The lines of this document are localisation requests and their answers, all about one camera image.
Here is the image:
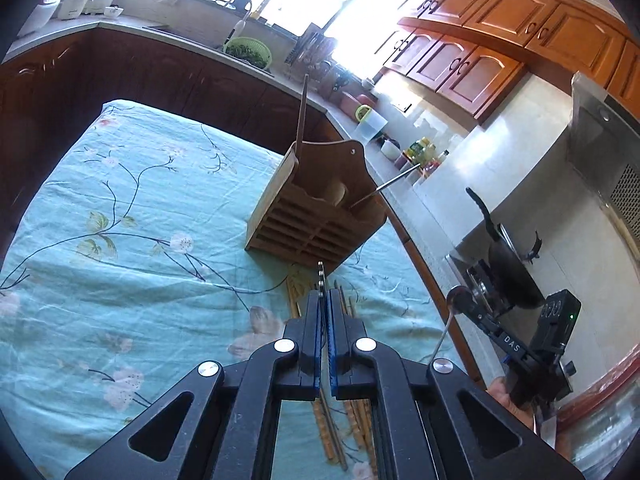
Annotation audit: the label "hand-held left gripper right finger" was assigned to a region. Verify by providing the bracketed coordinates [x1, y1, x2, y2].
[325, 290, 586, 480]

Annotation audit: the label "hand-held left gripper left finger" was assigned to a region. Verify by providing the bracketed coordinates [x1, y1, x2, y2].
[65, 287, 323, 480]

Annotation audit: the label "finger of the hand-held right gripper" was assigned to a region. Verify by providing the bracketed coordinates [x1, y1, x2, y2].
[467, 260, 503, 317]

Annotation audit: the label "metal spoon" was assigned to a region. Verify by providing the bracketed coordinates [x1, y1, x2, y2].
[431, 285, 475, 363]

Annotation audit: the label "pile of wooden chopsticks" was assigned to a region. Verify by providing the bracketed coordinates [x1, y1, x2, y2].
[285, 277, 381, 472]

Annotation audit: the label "wooden utensil holder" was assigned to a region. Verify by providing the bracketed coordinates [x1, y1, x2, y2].
[244, 140, 388, 276]

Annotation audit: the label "thin-handled metal utensil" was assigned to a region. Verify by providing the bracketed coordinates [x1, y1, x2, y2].
[349, 162, 425, 208]

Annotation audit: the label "wooden chopstick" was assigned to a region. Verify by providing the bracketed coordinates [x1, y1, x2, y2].
[295, 74, 309, 145]

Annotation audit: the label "person's right hand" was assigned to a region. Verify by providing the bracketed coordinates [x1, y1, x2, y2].
[486, 376, 536, 433]

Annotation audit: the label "black wok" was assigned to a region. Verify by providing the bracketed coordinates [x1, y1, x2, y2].
[465, 187, 547, 311]

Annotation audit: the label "gas stove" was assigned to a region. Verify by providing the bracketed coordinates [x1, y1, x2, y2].
[445, 249, 481, 291]

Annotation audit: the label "seasoning jar set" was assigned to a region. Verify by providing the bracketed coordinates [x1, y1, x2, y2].
[417, 149, 451, 183]

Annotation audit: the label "yellow cooking oil bottle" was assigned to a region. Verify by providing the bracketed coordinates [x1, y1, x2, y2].
[404, 137, 436, 163]

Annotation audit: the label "steel range hood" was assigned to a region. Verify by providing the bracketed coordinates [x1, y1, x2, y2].
[567, 71, 640, 256]

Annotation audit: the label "floral teal tablecloth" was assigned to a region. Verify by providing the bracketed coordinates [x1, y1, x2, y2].
[0, 100, 488, 480]

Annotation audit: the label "pink container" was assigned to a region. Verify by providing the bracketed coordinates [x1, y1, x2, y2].
[340, 91, 376, 113]

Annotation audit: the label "brown upper kitchen cabinets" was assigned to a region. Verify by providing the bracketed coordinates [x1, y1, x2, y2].
[372, 0, 640, 126]

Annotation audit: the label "dish rack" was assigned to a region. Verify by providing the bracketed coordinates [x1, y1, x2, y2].
[285, 30, 346, 91]

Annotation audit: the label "green colander with greens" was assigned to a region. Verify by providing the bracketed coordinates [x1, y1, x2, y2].
[222, 36, 273, 70]

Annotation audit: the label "kitchen faucet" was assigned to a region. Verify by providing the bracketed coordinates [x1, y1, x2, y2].
[222, 0, 255, 41]

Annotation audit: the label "kitchen sink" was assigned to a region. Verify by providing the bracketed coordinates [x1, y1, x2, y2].
[142, 22, 223, 52]

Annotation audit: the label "small white steamer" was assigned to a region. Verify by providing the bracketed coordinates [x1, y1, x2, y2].
[57, 0, 96, 18]

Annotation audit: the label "white rice cooker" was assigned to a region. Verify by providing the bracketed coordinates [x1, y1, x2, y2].
[17, 0, 63, 36]

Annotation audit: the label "clear jug with green handle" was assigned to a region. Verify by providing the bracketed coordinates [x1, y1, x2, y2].
[354, 105, 390, 143]

